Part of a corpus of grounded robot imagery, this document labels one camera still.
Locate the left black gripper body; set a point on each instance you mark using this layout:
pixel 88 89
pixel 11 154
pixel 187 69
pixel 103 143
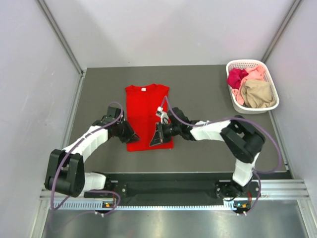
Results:
pixel 124 132

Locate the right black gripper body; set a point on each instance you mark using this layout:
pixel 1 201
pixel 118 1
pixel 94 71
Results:
pixel 166 131

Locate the red t shirt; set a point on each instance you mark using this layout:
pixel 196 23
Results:
pixel 141 106

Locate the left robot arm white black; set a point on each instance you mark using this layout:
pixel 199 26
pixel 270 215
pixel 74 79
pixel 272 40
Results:
pixel 66 173

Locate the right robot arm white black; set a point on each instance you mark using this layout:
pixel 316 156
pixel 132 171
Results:
pixel 243 140

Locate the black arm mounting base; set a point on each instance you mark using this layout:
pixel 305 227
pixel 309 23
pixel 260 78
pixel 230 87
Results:
pixel 173 189

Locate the magenta t shirt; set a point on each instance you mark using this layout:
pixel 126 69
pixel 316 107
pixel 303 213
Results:
pixel 235 77

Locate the beige t shirt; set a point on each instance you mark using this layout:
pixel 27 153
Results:
pixel 257 94

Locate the white plastic laundry basket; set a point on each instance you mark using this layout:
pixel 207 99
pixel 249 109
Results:
pixel 242 64

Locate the pink t shirt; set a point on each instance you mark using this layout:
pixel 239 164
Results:
pixel 250 73

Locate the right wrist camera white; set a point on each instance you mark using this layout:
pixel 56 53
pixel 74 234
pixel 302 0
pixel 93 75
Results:
pixel 164 119

